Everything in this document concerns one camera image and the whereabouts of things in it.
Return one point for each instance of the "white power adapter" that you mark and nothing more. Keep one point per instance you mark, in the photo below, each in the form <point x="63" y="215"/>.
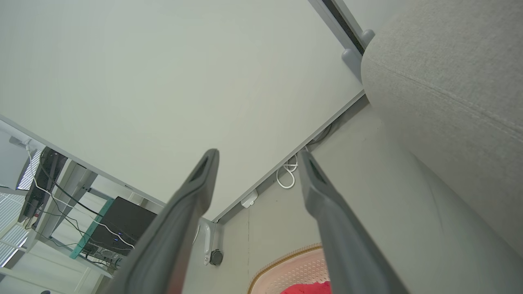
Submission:
<point x="249" y="199"/>

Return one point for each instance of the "dark computer monitor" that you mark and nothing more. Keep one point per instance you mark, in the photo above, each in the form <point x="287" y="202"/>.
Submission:
<point x="45" y="179"/>

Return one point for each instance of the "grey fabric sofa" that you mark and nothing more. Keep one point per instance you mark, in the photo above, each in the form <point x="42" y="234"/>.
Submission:
<point x="449" y="81"/>

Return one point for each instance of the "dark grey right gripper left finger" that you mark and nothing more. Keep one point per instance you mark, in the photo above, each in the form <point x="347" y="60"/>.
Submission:
<point x="171" y="228"/>

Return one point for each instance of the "black round wheel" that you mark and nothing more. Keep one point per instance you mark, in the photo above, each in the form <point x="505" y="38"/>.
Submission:
<point x="216" y="257"/>

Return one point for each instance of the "black computer tower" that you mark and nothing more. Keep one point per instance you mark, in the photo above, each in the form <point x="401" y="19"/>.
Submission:
<point x="122" y="222"/>

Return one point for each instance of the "red and white garment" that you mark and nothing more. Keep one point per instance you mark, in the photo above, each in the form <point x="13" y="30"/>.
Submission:
<point x="306" y="288"/>

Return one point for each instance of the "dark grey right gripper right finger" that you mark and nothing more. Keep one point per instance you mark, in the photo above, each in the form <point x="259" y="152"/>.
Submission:
<point x="343" y="245"/>

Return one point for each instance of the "desk with teal leg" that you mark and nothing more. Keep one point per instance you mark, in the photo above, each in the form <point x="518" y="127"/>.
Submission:
<point x="92" y="228"/>

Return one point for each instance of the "cream perforated laundry basket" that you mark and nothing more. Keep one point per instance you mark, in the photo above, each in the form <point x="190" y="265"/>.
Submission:
<point x="292" y="267"/>

